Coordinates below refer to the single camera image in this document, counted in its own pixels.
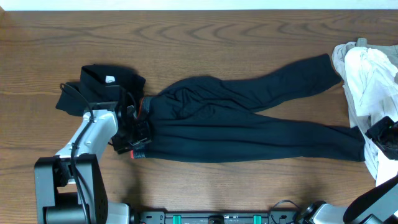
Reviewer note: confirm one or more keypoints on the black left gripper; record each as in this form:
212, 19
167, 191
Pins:
131, 132

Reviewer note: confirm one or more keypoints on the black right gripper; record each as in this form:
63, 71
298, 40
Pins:
377, 130

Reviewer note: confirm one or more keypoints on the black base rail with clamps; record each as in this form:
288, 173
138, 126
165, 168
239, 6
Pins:
273, 216

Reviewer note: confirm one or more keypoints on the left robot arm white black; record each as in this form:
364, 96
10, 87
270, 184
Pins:
69, 187

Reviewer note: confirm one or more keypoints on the dark navy leggings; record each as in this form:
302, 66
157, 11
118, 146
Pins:
205, 119

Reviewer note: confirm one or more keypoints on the white crumpled garment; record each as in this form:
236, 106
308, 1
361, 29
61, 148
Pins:
370, 87

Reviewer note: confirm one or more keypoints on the folded black polo shirt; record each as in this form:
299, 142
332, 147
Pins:
93, 78

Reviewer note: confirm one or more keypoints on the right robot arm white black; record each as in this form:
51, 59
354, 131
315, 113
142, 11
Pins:
377, 206

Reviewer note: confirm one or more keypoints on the beige grey garment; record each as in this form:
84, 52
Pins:
341, 50

